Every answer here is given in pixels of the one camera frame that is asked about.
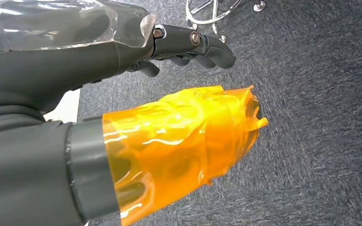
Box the chrome chair base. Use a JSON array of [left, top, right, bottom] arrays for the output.
[[185, 0, 266, 43]]

